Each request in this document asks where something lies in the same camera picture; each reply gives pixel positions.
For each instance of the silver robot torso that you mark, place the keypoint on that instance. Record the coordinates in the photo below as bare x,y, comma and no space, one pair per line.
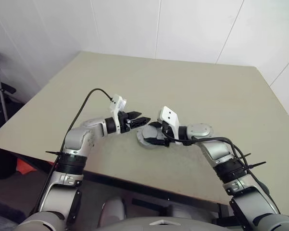
146,225

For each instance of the red object under table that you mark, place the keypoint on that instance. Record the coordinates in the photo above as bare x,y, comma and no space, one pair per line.
25,166

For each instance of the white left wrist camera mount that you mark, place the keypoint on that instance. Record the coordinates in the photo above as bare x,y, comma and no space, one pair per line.
116,102

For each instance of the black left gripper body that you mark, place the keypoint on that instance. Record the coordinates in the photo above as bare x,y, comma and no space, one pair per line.
124,122

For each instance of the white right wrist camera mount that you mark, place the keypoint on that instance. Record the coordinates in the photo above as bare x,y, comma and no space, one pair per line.
169,115

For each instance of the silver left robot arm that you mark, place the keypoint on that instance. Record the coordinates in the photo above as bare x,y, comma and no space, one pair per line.
77,139

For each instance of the round grey motor lid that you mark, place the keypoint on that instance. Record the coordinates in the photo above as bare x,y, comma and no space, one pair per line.
152,132

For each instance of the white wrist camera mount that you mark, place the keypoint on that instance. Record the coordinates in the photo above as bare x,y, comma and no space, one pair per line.
116,102
169,115

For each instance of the black stand with metal pole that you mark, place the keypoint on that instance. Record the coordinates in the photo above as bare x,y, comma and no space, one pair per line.
0,81

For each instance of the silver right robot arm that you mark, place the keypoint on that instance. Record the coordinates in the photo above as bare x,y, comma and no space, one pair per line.
216,149

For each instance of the black table frame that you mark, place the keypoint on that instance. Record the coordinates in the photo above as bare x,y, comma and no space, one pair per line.
134,187

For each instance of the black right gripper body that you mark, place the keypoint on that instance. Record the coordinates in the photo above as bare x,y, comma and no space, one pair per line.
168,138

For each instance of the round copper-wound motor housing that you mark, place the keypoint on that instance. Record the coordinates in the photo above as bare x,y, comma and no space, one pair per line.
141,140

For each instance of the grey rounded leg shape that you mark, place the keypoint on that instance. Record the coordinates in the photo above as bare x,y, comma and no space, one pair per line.
113,208

